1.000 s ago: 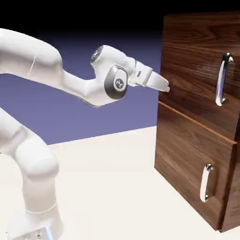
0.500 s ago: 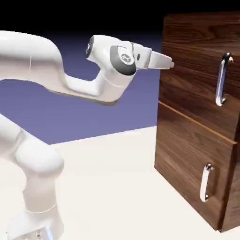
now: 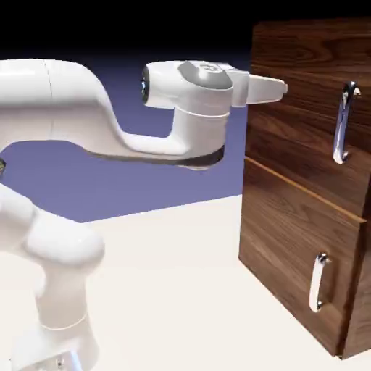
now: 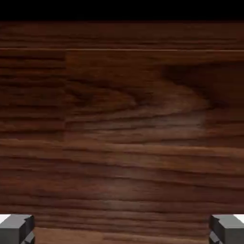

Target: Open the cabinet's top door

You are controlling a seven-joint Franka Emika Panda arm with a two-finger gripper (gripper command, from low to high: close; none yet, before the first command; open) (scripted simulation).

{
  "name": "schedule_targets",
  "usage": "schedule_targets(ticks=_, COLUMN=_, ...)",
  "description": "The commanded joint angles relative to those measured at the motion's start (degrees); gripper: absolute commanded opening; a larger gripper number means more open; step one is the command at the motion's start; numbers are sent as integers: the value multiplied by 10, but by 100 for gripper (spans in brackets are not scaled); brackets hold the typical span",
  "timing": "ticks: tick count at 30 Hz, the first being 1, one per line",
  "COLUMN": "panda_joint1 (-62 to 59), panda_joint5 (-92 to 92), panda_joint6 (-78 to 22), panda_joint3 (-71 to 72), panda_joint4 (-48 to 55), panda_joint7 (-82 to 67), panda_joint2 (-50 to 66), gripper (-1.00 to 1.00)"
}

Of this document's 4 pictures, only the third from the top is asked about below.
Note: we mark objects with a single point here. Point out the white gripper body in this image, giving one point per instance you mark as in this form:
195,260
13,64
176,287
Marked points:
262,88

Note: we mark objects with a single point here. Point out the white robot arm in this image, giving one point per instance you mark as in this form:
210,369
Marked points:
72,95

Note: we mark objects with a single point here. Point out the dark wood cabinet door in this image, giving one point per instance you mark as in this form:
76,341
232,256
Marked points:
289,240
295,121

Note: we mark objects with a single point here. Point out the dark wood cabinet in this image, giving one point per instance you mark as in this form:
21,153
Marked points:
304,52

